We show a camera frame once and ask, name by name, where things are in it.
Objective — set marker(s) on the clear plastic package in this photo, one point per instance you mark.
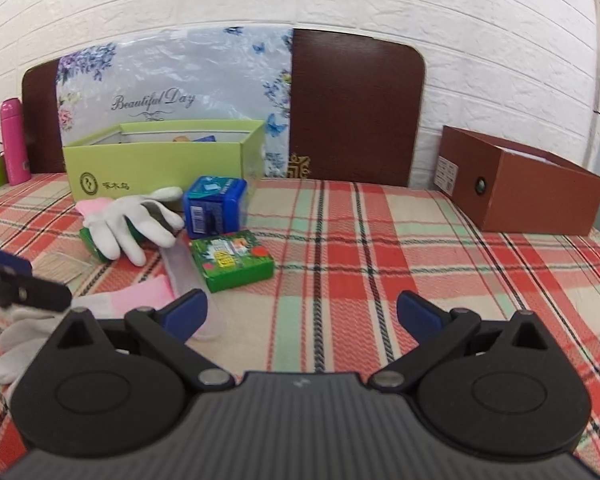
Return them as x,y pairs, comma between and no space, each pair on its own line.
187,275

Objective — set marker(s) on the green printed box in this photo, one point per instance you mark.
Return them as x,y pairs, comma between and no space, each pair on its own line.
230,265

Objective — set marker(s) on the floral plastic-wrapped panel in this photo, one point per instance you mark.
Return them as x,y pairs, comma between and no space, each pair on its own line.
180,70

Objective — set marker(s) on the white glove with pink cuff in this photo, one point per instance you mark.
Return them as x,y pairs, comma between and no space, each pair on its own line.
125,220
25,335

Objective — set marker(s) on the brown cardboard box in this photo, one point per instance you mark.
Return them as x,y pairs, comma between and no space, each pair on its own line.
520,190

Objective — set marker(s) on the brown wooden headboard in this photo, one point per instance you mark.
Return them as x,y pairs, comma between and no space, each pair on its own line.
355,105

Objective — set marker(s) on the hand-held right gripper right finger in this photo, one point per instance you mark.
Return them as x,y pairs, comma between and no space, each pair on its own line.
420,317

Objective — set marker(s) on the green packet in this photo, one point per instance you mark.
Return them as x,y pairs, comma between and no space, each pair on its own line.
92,247

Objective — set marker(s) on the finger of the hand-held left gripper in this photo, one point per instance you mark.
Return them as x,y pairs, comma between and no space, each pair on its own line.
10,270

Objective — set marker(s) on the green cardboard box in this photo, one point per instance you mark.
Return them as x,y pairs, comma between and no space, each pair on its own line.
155,170

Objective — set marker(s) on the pink thermos bottle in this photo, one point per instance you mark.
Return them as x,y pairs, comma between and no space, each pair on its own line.
12,145

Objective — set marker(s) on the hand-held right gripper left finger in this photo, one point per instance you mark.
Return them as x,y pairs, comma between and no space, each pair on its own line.
187,310

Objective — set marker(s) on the bag of wooden toothpicks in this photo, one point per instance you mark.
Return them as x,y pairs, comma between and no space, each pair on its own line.
55,266

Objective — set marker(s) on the plaid bed sheet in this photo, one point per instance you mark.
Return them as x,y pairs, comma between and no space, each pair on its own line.
380,240

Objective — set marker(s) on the small blue box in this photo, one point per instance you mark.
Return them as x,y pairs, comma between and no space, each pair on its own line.
215,207

